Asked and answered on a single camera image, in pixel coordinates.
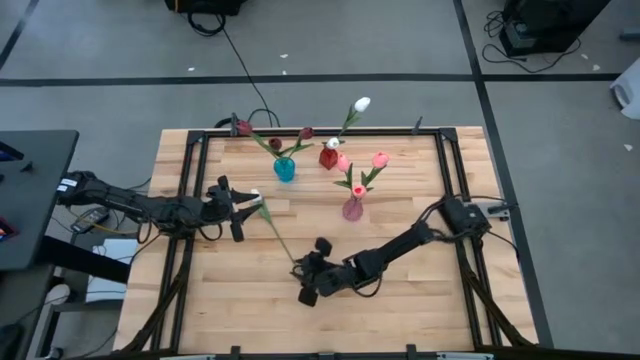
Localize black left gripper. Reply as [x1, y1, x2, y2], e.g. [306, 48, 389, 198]
[202, 174, 264, 244]

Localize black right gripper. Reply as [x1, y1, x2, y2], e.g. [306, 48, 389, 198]
[291, 237, 351, 309]

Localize teal glass vase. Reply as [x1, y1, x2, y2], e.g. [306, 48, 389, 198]
[273, 156, 297, 184]

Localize pink glass vase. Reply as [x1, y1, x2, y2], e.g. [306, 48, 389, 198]
[342, 197, 365, 222]

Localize red glass vase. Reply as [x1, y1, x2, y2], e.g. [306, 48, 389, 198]
[318, 146, 340, 171]

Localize white paper sheet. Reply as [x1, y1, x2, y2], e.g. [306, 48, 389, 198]
[84, 238, 139, 304]

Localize black power adapter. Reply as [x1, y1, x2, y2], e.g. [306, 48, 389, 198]
[69, 207, 111, 234]

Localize black desk crossbar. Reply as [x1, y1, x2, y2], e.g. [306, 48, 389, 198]
[39, 234, 132, 285]

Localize black equipment case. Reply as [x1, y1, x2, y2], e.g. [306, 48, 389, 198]
[164, 0, 249, 16]

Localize dark grey desk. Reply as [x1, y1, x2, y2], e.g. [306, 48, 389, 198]
[0, 129, 81, 271]

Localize white plastic object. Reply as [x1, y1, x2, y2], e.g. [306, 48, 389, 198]
[609, 57, 640, 121]

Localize black aluminium table frame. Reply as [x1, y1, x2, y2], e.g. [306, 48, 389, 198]
[119, 127, 539, 359]

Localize black floor cable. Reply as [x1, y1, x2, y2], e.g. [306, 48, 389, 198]
[187, 12, 281, 129]

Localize black equipment box with cables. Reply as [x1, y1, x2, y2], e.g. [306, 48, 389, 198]
[499, 0, 611, 57]

